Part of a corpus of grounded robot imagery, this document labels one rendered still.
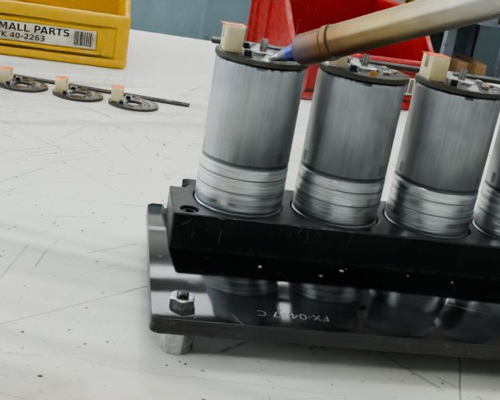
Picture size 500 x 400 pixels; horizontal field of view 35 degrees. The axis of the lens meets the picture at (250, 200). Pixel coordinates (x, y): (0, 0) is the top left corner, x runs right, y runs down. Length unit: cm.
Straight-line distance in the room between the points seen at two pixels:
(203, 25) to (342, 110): 443
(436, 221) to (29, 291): 11
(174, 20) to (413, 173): 442
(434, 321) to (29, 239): 11
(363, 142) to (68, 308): 9
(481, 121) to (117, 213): 12
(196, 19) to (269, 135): 443
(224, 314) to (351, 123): 6
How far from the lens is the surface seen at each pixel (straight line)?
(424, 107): 22
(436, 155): 22
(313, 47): 19
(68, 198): 27
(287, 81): 21
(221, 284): 20
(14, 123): 35
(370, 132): 21
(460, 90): 22
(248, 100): 20
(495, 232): 24
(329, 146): 21
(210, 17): 464
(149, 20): 463
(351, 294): 20
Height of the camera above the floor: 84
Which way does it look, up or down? 19 degrees down
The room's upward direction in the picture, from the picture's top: 10 degrees clockwise
